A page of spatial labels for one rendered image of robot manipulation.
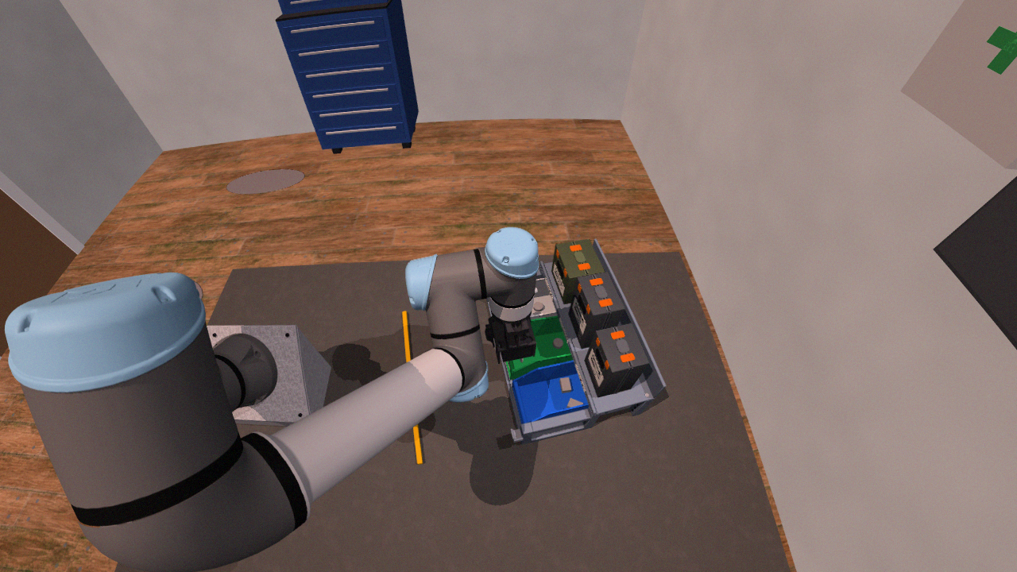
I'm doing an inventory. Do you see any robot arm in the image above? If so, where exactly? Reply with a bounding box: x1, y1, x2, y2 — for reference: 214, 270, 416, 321
5, 227, 539, 572

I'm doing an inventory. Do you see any grey metal shelf rack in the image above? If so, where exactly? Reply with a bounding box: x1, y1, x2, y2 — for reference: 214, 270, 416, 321
500, 239, 666, 445

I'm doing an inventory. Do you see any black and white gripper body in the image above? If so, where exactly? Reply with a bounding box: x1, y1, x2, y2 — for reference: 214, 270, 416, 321
488, 312, 536, 364

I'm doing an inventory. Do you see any yellow bar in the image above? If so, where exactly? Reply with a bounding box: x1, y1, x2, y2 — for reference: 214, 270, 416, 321
402, 311, 423, 465

